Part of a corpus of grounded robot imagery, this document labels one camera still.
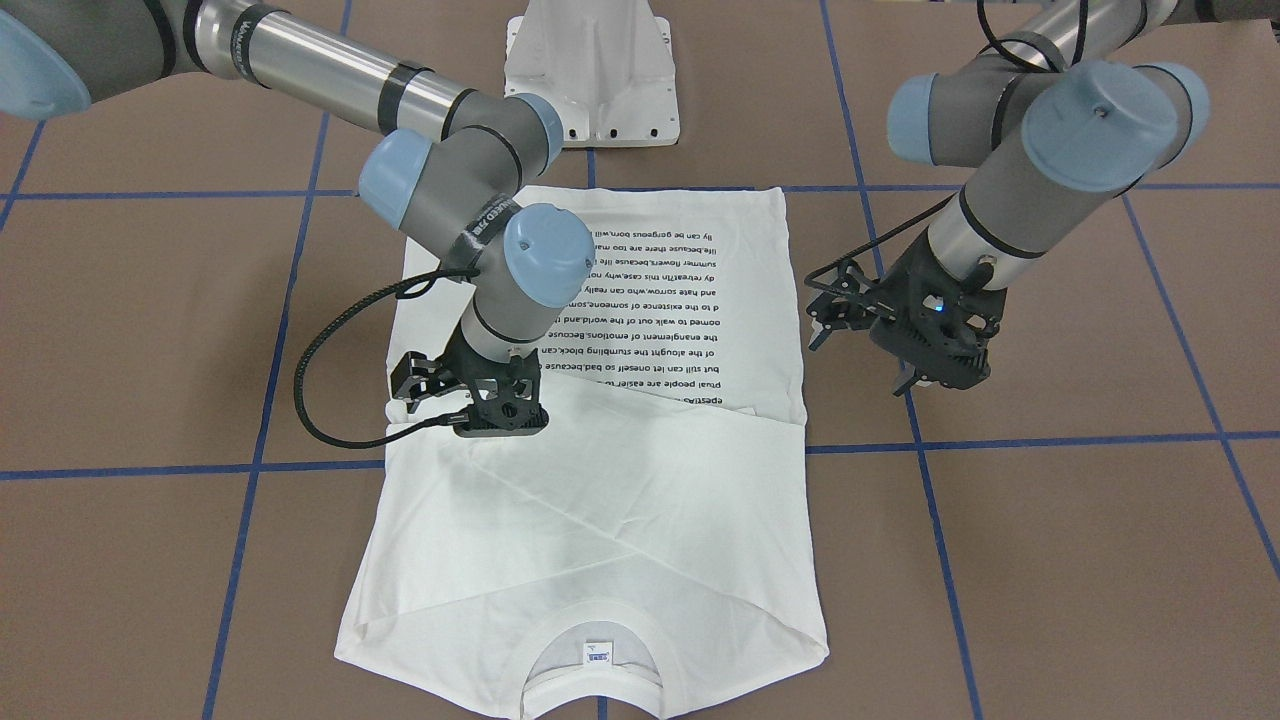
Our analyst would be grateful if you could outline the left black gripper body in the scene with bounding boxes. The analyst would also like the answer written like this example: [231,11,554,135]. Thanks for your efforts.
[868,238,1005,389]

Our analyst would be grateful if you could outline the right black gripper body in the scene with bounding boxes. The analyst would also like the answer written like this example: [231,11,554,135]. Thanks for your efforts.
[440,331,549,438]

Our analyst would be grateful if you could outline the white long-sleeve printed shirt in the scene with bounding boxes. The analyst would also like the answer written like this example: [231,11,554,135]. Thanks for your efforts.
[335,187,829,719]

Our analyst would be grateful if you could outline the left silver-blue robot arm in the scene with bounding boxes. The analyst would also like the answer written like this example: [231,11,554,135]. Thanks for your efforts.
[859,1,1277,391]

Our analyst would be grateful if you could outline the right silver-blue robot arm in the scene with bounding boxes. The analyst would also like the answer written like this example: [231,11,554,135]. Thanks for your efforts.
[1,1,595,437]

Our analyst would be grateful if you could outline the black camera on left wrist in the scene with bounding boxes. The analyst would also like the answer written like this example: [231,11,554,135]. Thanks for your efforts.
[804,258,892,351]

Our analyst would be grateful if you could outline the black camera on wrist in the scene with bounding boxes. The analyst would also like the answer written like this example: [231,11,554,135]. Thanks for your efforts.
[389,351,461,414]
[804,258,892,351]

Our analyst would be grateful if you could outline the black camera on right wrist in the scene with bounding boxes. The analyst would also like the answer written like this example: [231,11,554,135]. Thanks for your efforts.
[389,351,461,414]

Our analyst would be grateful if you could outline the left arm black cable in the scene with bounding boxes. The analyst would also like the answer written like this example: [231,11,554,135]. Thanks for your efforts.
[804,0,1091,301]

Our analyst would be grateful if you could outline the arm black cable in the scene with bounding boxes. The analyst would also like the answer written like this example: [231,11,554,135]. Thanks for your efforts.
[292,266,481,451]
[804,0,1091,301]

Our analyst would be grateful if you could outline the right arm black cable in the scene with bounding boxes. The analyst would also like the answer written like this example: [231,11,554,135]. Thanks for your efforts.
[292,266,481,451]

